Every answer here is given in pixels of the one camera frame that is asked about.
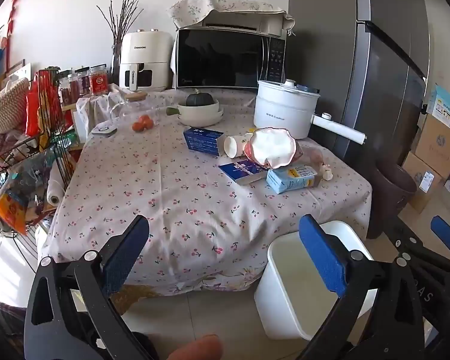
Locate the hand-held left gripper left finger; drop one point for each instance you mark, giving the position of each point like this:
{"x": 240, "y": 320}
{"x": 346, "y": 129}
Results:
{"x": 125, "y": 258}

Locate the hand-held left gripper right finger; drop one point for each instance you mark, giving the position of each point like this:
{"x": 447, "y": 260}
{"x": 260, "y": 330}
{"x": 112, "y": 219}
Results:
{"x": 322, "y": 258}

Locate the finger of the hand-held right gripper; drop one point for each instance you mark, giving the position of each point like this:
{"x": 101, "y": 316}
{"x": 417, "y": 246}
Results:
{"x": 416, "y": 247}
{"x": 446, "y": 234}

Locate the white plastic bin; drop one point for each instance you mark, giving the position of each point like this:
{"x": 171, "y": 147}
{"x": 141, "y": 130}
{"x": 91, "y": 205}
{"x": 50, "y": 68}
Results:
{"x": 285, "y": 270}

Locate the person's left hand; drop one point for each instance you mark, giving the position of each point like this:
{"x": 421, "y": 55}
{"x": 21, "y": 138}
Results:
{"x": 195, "y": 348}

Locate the brown waste bin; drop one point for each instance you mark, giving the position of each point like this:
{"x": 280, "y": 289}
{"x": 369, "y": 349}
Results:
{"x": 386, "y": 202}

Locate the small cardboard box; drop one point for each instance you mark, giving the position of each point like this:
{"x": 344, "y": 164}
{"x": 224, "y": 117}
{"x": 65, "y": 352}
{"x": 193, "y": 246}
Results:
{"x": 420, "y": 180}

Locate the cherry print tablecloth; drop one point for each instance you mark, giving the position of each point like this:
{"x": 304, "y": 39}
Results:
{"x": 153, "y": 195}

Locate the light blue carton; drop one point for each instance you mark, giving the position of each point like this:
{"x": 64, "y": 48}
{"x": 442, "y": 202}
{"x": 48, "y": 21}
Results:
{"x": 290, "y": 180}

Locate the small white bottle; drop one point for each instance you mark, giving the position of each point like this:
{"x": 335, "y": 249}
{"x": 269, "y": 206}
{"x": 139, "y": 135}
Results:
{"x": 326, "y": 172}

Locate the large cardboard box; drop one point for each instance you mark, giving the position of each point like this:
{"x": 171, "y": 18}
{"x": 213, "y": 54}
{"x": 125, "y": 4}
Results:
{"x": 437, "y": 146}

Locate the white roll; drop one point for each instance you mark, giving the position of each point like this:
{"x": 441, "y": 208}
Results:
{"x": 55, "y": 191}

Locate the dark blue flat box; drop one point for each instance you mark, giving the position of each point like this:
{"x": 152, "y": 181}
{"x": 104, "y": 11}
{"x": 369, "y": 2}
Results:
{"x": 242, "y": 172}

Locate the red instant noodle box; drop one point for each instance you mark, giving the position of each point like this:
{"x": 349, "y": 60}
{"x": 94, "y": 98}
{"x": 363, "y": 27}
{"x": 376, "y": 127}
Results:
{"x": 272, "y": 146}

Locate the orange snack packet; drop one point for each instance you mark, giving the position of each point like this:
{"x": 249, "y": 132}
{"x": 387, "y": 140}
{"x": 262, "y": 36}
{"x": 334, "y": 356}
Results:
{"x": 9, "y": 213}

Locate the blue and white box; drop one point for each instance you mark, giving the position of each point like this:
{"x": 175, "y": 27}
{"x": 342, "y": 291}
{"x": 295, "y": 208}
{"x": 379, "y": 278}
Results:
{"x": 444, "y": 107}

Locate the small white device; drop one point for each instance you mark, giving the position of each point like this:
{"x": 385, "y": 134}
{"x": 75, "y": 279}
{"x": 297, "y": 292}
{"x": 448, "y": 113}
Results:
{"x": 104, "y": 130}

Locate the blue cardboard box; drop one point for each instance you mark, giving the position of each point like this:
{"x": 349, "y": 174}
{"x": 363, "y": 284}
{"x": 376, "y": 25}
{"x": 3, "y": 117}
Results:
{"x": 202, "y": 140}

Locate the person's plaid trousers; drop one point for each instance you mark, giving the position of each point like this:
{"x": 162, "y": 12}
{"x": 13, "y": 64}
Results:
{"x": 2, "y": 330}

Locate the floral paper cup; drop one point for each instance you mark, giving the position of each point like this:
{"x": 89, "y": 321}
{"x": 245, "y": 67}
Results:
{"x": 234, "y": 145}

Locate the white paper bag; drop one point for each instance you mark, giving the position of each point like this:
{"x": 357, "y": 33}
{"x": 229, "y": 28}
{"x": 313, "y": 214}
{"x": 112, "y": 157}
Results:
{"x": 83, "y": 120}

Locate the small green fruit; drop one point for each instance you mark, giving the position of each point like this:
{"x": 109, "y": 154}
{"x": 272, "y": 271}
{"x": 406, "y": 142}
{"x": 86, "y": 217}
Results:
{"x": 171, "y": 111}

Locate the white electric pot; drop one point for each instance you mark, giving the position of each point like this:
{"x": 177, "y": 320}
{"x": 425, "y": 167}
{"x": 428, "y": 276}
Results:
{"x": 281, "y": 108}

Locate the glass teapot with wooden lid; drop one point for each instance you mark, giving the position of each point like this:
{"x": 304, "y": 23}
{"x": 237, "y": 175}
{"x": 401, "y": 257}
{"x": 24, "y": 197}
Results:
{"x": 137, "y": 96}

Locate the white ceramic bowl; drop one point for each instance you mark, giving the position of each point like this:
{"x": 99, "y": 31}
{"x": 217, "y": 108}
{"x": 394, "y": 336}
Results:
{"x": 198, "y": 109}

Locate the red snack packets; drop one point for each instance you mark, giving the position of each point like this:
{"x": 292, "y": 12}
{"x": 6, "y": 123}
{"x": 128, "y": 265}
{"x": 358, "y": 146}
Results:
{"x": 35, "y": 108}

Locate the dark green pumpkin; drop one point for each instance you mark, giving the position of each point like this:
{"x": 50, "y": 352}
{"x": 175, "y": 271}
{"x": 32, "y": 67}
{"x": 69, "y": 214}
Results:
{"x": 199, "y": 98}

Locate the glass jar with dark contents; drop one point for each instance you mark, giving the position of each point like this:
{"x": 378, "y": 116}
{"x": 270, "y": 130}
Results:
{"x": 68, "y": 88}
{"x": 81, "y": 81}

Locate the red label glass jar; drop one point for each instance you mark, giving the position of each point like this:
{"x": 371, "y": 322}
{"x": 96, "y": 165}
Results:
{"x": 98, "y": 80}

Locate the woven basket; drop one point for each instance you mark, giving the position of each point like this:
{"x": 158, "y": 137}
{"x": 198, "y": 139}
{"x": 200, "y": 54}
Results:
{"x": 7, "y": 105}

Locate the glass vase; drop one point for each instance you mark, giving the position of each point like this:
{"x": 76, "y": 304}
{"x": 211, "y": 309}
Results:
{"x": 116, "y": 63}

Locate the white air fryer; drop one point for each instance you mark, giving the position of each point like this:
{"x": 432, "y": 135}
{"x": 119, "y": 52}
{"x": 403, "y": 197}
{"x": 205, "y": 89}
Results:
{"x": 146, "y": 48}

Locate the grey refrigerator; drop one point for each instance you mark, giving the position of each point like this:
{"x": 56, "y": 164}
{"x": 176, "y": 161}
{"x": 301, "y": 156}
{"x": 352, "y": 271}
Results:
{"x": 322, "y": 45}

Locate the wooden board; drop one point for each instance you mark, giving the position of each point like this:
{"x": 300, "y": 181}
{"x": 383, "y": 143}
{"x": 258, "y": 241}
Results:
{"x": 18, "y": 71}

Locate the black microwave oven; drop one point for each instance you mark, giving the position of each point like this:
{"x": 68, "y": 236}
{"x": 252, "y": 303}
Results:
{"x": 217, "y": 60}

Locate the dried twig bunch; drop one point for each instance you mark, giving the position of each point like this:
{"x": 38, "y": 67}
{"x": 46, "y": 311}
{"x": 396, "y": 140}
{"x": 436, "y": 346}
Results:
{"x": 123, "y": 15}

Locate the floral cloth cover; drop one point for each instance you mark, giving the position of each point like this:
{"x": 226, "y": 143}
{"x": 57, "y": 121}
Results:
{"x": 225, "y": 5}

